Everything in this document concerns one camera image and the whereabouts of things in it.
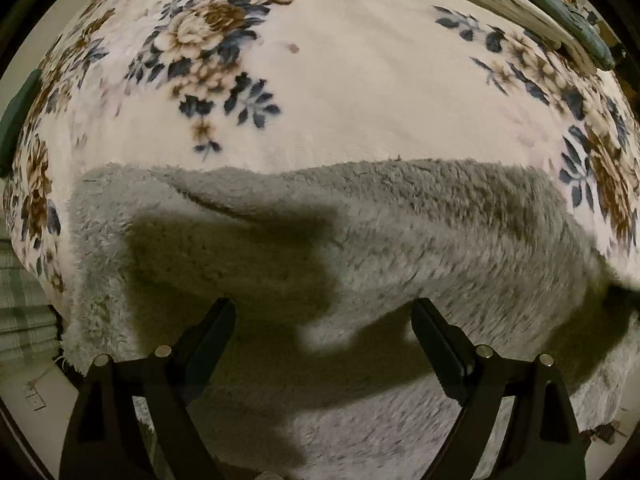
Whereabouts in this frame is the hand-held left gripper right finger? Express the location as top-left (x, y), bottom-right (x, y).
top-left (411, 297), bottom-right (587, 480)

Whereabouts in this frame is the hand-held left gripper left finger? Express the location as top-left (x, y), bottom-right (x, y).
top-left (59, 297), bottom-right (237, 480)

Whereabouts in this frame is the grey fluffy towel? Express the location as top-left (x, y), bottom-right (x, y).
top-left (61, 157), bottom-right (640, 480)

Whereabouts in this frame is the floral blanket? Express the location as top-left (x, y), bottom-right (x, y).
top-left (2, 0), bottom-right (640, 311)

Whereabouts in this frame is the teal folded cloth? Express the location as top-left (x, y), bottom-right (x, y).
top-left (0, 69), bottom-right (45, 173)

